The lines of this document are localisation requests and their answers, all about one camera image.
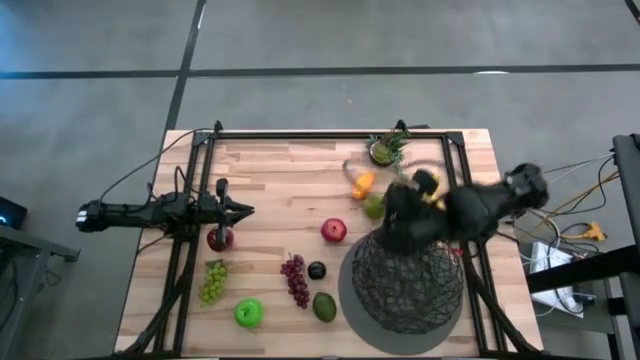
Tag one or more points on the bright green apple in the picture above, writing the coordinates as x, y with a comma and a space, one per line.
249, 313

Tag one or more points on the yellow power plug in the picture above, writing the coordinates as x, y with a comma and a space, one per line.
592, 231

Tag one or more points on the dark device with blue light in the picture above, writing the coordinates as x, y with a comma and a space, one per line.
10, 215

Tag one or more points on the black metal stand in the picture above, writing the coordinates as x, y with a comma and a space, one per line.
627, 200

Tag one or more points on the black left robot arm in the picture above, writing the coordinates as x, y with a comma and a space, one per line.
125, 215

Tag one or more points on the yellow banana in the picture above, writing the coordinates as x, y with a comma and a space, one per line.
439, 200

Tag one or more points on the dark red apple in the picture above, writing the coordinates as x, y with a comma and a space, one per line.
215, 242

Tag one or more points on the grey side table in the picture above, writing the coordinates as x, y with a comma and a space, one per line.
30, 250

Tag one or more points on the dark purple plum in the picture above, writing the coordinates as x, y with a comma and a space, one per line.
316, 270

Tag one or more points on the red grape bunch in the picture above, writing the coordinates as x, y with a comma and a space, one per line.
296, 280

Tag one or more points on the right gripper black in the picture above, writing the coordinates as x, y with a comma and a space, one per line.
405, 220

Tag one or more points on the green pear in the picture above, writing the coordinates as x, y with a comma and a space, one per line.
374, 207

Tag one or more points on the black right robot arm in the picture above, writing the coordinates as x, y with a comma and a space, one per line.
480, 210

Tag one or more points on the green grape bunch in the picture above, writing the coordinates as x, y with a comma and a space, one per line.
214, 282

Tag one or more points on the red pomegranate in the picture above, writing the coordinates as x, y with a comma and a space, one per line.
334, 231

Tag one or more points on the white box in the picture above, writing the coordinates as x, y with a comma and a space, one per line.
550, 270

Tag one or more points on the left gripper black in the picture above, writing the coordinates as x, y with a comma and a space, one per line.
215, 207

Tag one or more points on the green avocado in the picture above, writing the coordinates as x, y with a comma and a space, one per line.
324, 307

